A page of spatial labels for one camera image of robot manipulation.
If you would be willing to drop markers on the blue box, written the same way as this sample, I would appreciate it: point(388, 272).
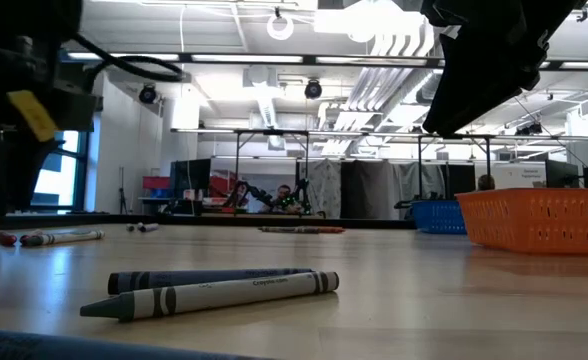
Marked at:
point(160, 193)

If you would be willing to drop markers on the person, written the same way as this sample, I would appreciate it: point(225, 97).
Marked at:
point(284, 192)
point(485, 182)

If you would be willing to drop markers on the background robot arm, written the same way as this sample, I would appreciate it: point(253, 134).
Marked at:
point(246, 190)
point(305, 195)

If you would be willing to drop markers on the grey curtain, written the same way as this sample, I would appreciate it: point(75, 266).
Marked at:
point(406, 180)

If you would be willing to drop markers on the red box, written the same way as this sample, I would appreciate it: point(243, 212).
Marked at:
point(156, 183)

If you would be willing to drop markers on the long light strip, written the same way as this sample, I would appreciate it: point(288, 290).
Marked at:
point(246, 58)

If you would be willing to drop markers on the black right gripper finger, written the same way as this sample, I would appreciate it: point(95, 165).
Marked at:
point(474, 85)

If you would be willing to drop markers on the black frame clamp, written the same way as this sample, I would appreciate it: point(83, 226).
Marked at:
point(403, 204)

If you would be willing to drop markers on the black aluminium table frame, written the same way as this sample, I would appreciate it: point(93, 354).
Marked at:
point(199, 220)

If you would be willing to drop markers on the orange plastic basket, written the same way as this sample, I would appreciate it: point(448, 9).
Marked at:
point(524, 200)

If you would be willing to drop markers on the thin background tripod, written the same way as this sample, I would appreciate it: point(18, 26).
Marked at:
point(122, 197)

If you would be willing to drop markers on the large dark-framed window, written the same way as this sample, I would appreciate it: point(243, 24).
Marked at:
point(66, 170)

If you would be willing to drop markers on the dark curtain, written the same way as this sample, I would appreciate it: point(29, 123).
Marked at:
point(366, 190)

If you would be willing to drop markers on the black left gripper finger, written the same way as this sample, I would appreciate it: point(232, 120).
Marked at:
point(4, 180)

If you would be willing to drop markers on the bright ceiling light panel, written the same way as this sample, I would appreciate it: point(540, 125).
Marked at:
point(369, 22)

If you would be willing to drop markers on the hanging light bar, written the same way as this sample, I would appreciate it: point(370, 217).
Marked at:
point(339, 133)

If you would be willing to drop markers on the black ceiling spotlight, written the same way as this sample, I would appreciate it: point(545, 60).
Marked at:
point(147, 93)
point(529, 129)
point(313, 89)

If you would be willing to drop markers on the blue plastic basket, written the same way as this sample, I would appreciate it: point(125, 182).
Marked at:
point(436, 204)

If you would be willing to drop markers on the white patterned curtain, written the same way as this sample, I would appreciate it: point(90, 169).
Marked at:
point(329, 187)

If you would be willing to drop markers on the red panel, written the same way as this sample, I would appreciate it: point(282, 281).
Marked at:
point(216, 185)

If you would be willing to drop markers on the white ceiling pipe bundle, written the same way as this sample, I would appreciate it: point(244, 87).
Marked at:
point(374, 85)

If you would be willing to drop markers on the white board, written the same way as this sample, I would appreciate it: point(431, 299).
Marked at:
point(519, 175)

